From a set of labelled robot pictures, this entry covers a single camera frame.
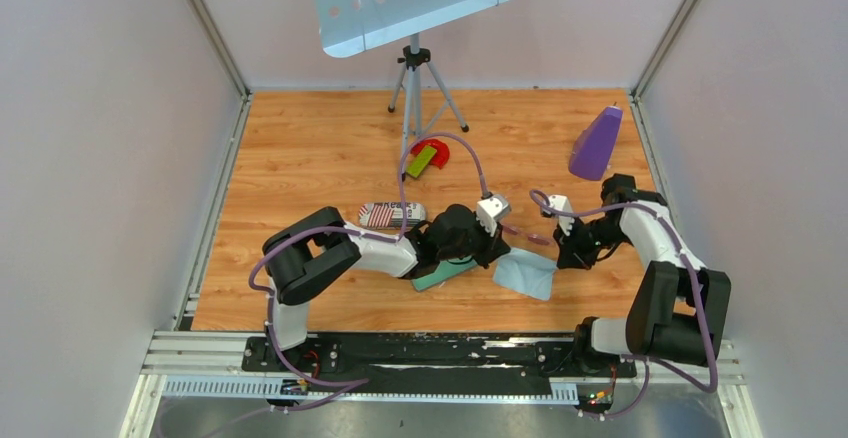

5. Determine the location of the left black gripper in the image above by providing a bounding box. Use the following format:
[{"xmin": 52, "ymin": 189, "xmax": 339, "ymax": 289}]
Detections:
[{"xmin": 437, "ymin": 210, "xmax": 510, "ymax": 268}]

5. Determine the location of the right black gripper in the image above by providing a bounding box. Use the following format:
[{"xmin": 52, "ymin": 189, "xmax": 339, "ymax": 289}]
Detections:
[{"xmin": 554, "ymin": 214, "xmax": 630, "ymax": 271}]

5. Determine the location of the grey glasses case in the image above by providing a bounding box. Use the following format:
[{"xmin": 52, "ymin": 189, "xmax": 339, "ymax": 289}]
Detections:
[{"xmin": 411, "ymin": 258, "xmax": 478, "ymax": 292}]

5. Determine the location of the blue cleaning cloth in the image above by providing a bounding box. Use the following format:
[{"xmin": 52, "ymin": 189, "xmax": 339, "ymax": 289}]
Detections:
[{"xmin": 493, "ymin": 248, "xmax": 557, "ymax": 301}]

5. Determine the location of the striped printed glasses pouch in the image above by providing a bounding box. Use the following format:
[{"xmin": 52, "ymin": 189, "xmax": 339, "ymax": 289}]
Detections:
[{"xmin": 358, "ymin": 201, "xmax": 427, "ymax": 229}]

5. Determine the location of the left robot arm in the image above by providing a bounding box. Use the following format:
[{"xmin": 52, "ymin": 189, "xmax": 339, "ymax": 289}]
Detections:
[{"xmin": 253, "ymin": 195, "xmax": 511, "ymax": 371}]

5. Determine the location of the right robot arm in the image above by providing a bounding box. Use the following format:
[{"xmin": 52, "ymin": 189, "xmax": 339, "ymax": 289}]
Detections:
[{"xmin": 546, "ymin": 174, "xmax": 731, "ymax": 376}]

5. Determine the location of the red curved plastic piece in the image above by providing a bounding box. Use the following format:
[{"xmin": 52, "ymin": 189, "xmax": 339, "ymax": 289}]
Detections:
[{"xmin": 410, "ymin": 138, "xmax": 450, "ymax": 169}]

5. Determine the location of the green rectangular block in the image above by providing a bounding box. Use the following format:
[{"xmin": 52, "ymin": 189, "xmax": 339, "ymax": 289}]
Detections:
[{"xmin": 404, "ymin": 145, "xmax": 438, "ymax": 179}]

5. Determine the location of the grey tripod stand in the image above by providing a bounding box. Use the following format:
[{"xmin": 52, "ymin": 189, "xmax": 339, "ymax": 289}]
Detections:
[{"xmin": 387, "ymin": 33, "xmax": 470, "ymax": 154}]

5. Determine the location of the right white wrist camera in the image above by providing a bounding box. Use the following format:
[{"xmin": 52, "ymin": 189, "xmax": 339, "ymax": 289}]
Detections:
[{"xmin": 548, "ymin": 195, "xmax": 576, "ymax": 237}]

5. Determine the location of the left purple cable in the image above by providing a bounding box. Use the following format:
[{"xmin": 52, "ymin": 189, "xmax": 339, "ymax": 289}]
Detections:
[{"xmin": 247, "ymin": 132, "xmax": 492, "ymax": 397}]

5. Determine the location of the white slotted cable duct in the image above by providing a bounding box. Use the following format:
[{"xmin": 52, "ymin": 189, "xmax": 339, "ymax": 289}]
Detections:
[{"xmin": 161, "ymin": 376, "xmax": 579, "ymax": 406}]

